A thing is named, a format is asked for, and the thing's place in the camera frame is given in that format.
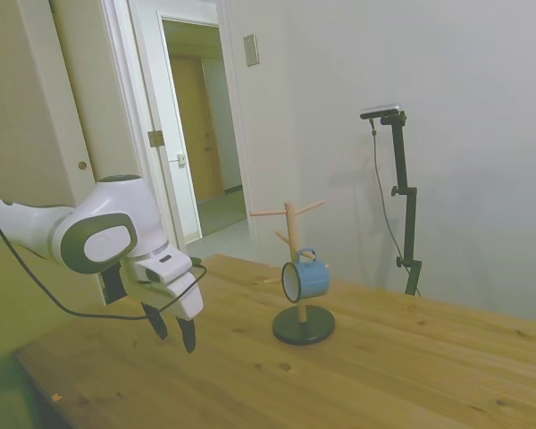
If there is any black jointed camera stand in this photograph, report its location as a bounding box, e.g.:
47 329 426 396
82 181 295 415
379 111 423 297

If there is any wooden mug tree black base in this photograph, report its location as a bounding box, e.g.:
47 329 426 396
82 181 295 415
249 199 337 347

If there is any white door frame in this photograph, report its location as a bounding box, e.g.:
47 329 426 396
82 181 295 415
100 0 263 265

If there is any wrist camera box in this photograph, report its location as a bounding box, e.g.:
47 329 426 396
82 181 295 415
99 265 129 307

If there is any grey camera on stand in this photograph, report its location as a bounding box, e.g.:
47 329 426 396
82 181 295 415
359 103 404 121

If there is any blue enamel mug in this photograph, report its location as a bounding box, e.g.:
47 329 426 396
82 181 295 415
281 248 332 304

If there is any brown wooden hallway door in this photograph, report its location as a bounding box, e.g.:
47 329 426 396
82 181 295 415
168 55 227 206

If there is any grey metal wall plate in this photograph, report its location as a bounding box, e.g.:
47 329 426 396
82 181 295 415
243 33 260 68

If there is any cream closet door panel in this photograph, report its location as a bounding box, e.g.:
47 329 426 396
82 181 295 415
0 0 80 211
48 0 142 205

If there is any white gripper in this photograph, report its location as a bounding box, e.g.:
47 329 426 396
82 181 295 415
125 267 205 355

